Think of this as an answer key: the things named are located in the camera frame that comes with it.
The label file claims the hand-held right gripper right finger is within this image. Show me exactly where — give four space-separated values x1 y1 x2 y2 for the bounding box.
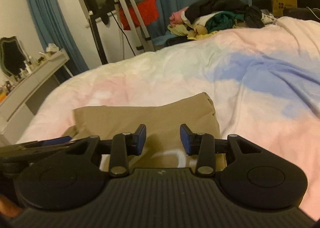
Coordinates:
180 123 263 178

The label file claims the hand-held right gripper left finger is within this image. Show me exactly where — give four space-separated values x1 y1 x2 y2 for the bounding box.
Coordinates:
66 124 147 178

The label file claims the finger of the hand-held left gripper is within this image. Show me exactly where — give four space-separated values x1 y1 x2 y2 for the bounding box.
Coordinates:
42 136 73 144
15 140 75 152

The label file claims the tan shirt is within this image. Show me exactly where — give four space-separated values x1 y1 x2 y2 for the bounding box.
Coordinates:
62 92 224 171

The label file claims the pile of clothes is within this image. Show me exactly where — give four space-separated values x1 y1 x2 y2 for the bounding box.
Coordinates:
167 0 278 40

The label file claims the person's left hand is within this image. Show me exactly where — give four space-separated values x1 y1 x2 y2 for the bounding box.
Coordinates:
0 197 22 218

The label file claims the white dressing table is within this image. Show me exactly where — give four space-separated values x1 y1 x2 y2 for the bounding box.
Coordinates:
0 48 70 144

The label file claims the row of cosmetic bottles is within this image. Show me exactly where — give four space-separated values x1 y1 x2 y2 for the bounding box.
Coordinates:
0 53 49 96

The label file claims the bed with white sheet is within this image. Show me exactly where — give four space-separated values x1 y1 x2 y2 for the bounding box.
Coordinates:
16 16 320 221

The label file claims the white tissue box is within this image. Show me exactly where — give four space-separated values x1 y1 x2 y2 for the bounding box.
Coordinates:
45 43 60 53

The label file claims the wavy vanity mirror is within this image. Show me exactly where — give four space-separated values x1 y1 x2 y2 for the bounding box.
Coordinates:
0 36 29 77

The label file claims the narrow blue curtain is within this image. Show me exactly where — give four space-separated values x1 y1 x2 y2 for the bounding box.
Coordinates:
22 0 88 77

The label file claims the garment steamer stand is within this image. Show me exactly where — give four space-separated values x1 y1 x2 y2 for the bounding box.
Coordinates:
96 0 155 52

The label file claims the red garment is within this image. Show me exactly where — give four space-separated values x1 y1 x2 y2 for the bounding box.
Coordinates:
119 0 160 27

